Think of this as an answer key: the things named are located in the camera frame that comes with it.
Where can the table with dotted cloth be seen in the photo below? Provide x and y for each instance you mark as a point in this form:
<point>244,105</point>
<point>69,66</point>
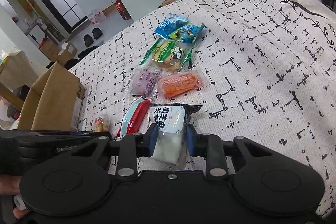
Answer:
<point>16,70</point>

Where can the blue snack packet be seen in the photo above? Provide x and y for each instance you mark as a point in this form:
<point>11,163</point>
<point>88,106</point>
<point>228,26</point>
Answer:
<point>170,24</point>
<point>187,34</point>

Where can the black slipper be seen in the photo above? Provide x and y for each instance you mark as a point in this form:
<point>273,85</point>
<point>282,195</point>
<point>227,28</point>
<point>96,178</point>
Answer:
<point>88,40</point>
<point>97,33</point>

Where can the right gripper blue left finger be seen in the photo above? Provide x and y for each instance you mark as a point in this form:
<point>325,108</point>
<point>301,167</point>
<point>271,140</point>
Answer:
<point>151,138</point>

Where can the patterned white bed cover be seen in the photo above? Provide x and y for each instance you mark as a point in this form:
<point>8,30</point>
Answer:
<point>268,68</point>

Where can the small yellow candy packet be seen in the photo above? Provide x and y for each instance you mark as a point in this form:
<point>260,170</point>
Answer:
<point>101,123</point>

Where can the black slipper left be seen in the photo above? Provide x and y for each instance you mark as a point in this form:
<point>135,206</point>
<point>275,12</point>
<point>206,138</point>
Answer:
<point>88,40</point>

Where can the small cardboard box with tissue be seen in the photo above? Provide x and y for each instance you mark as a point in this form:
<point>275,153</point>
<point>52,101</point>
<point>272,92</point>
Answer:
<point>56,53</point>

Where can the orange sausage packet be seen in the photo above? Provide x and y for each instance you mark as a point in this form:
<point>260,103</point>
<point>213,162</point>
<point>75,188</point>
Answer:
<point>176,84</point>

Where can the pink plastic bag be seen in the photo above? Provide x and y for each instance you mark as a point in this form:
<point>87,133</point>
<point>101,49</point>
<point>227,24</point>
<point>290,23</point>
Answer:
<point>96,17</point>

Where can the person left hand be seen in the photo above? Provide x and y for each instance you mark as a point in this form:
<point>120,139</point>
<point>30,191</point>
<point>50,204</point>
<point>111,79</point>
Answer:
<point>9,185</point>

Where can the red white snack stick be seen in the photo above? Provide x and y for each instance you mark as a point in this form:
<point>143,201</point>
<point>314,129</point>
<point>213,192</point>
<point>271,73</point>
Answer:
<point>133,118</point>

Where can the green striped cookie packet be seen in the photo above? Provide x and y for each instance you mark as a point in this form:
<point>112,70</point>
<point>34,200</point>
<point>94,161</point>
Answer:
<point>168,55</point>

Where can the open cardboard box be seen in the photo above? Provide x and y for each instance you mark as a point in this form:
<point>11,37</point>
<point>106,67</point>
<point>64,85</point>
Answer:
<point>53,102</point>

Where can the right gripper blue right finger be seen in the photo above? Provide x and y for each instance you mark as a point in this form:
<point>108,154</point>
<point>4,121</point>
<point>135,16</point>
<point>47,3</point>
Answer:
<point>192,140</point>

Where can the black slipper right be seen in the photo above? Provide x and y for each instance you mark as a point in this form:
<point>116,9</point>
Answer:
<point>97,33</point>

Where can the white sesame cake packet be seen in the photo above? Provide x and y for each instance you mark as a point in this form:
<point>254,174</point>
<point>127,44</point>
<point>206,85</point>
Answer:
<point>172,120</point>

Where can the purple taro cake packet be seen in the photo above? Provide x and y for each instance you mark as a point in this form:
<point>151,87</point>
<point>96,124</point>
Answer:
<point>143,82</point>

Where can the red oil bottle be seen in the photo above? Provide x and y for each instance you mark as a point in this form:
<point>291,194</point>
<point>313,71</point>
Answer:
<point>122,10</point>

